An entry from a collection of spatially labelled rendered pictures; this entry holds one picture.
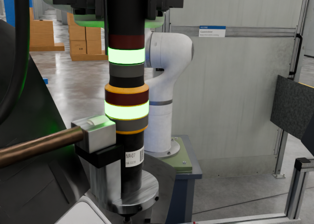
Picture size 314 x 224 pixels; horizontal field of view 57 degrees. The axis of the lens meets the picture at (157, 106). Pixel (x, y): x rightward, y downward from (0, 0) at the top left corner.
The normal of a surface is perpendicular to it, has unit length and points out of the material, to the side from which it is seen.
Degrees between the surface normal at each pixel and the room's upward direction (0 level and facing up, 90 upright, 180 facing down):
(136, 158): 90
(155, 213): 9
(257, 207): 0
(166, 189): 19
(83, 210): 54
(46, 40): 90
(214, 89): 90
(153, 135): 87
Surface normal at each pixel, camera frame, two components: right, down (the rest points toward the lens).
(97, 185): -0.70, 0.22
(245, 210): 0.03, -0.94
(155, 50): -0.15, 0.19
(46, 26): 0.33, 0.33
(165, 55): -0.18, 0.46
